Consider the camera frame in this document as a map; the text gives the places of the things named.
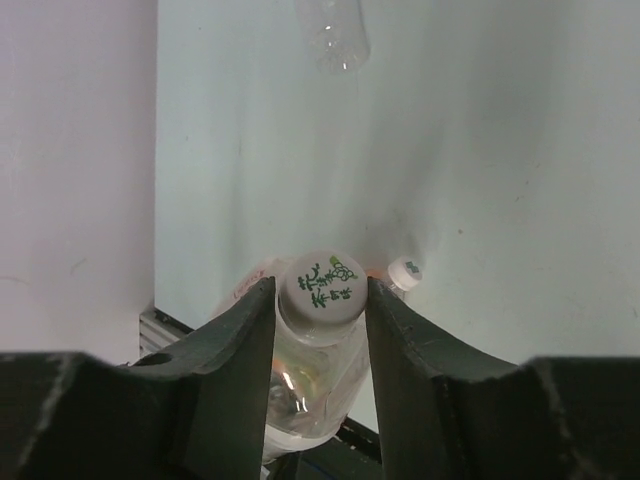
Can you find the clear unlabelled plastic bottle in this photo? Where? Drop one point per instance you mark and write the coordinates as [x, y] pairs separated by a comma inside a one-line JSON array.
[[335, 33]]

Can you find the orange label tea bottle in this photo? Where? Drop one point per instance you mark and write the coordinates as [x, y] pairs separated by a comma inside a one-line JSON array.
[[401, 275]]

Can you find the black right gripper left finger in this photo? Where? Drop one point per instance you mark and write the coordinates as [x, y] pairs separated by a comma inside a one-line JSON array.
[[193, 410]]

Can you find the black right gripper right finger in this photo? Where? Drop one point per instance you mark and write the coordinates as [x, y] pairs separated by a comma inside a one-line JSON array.
[[447, 410]]

